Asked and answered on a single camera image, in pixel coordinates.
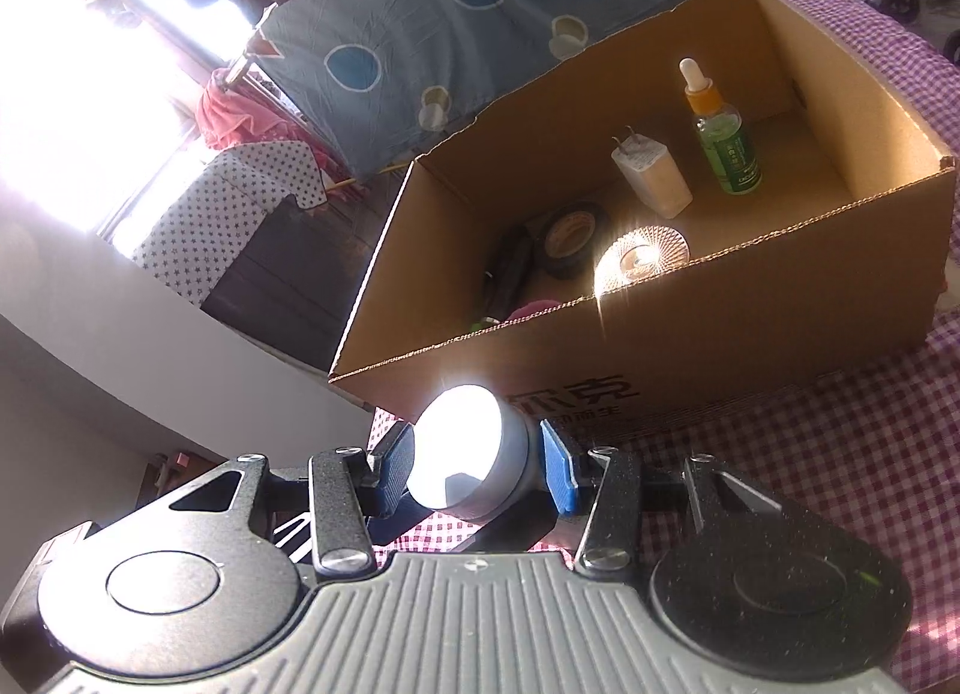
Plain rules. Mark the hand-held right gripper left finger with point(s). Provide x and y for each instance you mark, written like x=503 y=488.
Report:
x=397 y=469

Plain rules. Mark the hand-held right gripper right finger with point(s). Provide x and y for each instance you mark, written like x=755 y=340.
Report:
x=559 y=469

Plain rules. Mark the white round jar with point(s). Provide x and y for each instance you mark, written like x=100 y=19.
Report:
x=495 y=469

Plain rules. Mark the pink round object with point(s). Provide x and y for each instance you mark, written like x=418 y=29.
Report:
x=534 y=309

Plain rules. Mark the brown cardboard box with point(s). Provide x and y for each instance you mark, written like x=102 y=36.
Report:
x=712 y=334

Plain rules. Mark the black tape roll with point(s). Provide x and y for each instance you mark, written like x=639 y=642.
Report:
x=551 y=259

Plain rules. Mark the round gold compact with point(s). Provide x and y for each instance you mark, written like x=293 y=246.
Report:
x=652 y=248

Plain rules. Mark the white charger plug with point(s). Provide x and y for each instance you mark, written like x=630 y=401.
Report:
x=656 y=184

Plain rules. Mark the green dropper bottle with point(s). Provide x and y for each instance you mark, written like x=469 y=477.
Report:
x=731 y=154

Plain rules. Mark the purple checked bedsheet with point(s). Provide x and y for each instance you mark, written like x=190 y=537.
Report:
x=825 y=454

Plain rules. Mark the white star-print cloth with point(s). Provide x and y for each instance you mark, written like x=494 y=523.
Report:
x=202 y=229

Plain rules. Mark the pink cloth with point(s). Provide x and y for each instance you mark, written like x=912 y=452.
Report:
x=232 y=113

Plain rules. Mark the blue patterned quilt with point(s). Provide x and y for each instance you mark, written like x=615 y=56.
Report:
x=450 y=49

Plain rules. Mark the metal drying rack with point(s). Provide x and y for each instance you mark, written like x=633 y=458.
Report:
x=244 y=68

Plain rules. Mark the black wheel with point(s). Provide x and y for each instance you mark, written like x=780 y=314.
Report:
x=952 y=48

